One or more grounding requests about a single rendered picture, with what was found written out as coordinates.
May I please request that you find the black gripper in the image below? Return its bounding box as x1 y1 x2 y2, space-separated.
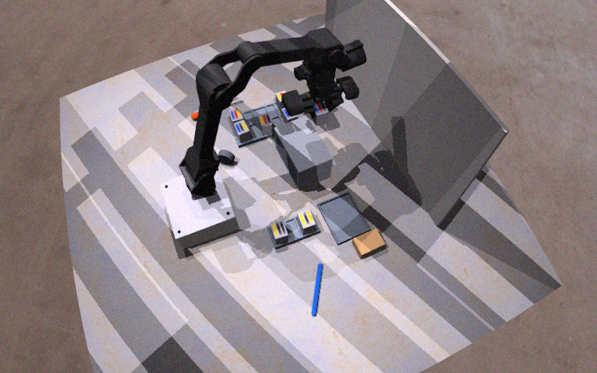
281 76 359 119

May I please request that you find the orange-handled screwdriver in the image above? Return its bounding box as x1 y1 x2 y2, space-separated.
191 98 243 120

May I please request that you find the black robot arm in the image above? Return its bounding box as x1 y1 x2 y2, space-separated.
178 28 367 200

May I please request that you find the brown rectangular block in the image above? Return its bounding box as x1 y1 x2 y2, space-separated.
352 228 385 259

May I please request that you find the blue cylinder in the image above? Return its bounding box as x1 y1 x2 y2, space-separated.
311 263 323 315

